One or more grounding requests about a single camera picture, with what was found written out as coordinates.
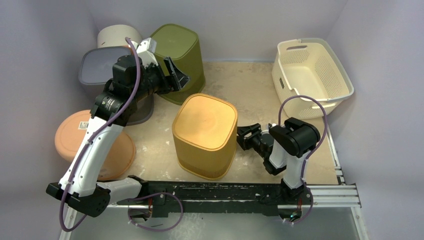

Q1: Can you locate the cream drawer cabinet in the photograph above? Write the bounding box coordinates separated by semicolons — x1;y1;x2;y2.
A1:
97;24;143;48

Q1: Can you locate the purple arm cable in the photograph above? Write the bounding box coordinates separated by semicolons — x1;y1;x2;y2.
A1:
277;95;329;226
58;37;184;233

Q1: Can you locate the grey slatted waste bin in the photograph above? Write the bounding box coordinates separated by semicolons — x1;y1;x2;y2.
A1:
78;46;154;126

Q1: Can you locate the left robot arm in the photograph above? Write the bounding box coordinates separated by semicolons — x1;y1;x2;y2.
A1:
46;55;190;218

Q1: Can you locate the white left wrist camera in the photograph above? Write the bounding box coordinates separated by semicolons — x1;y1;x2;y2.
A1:
136;37;159;68

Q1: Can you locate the green slatted waste bin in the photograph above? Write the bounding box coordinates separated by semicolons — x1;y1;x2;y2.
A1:
150;23;206;105

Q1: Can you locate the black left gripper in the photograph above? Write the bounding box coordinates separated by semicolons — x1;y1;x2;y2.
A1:
132;56;190;102

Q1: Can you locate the yellow slatted waste bin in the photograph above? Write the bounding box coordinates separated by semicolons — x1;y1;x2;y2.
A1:
171;93;238;180

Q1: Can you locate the aluminium frame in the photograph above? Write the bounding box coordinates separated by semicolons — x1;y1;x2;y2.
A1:
60;129;361;225

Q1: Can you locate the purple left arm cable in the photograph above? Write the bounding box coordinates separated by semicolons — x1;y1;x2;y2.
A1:
58;37;184;233

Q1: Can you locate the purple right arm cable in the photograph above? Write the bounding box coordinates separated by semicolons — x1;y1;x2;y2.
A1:
277;95;329;226

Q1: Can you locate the orange plastic bucket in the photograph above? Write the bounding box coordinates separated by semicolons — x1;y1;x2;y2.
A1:
54;109;136;181

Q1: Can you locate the white perforated plastic basket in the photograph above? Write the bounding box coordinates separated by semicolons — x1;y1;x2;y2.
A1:
271;38;355;120

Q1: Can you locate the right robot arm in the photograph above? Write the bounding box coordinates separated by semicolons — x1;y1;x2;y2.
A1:
236;117;321;204

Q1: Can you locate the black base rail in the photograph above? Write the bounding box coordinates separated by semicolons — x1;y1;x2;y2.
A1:
115;180;314;219

